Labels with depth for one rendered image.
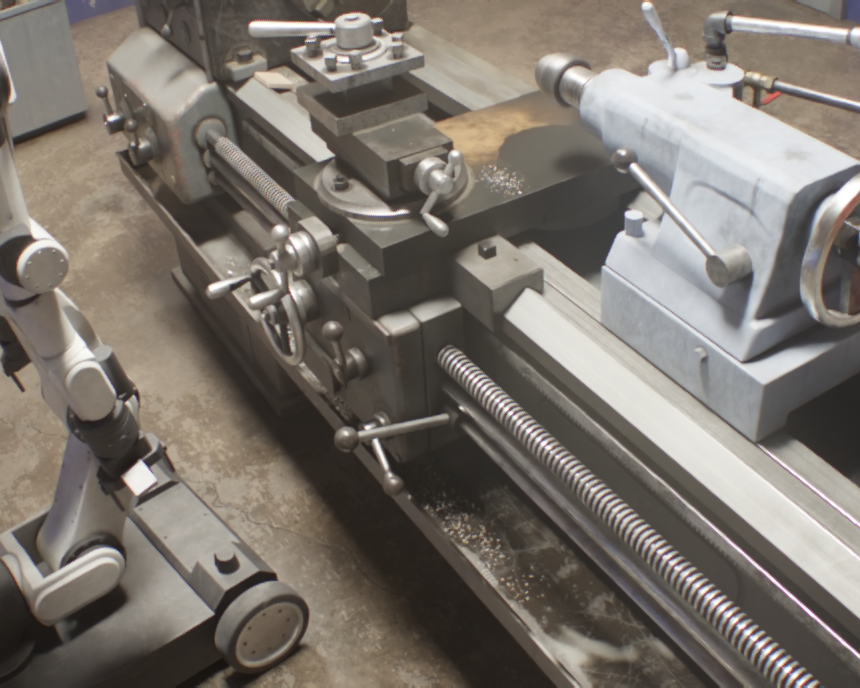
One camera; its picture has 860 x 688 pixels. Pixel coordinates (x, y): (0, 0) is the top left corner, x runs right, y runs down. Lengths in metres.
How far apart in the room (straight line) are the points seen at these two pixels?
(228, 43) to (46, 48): 2.04
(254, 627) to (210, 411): 0.86
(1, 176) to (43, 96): 3.06
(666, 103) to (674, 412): 0.43
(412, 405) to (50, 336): 0.60
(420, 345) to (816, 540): 0.73
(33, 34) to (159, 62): 1.71
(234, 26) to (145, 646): 1.34
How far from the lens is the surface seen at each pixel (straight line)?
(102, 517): 2.16
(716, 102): 1.60
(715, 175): 1.48
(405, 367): 1.79
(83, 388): 1.70
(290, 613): 2.26
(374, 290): 1.74
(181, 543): 2.33
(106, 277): 3.58
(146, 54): 2.91
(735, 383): 1.48
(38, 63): 4.53
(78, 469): 2.12
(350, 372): 1.88
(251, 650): 2.26
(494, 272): 1.72
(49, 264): 1.58
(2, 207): 1.54
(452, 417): 1.85
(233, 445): 2.81
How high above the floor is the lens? 1.83
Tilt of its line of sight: 36 degrees down
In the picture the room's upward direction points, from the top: 5 degrees counter-clockwise
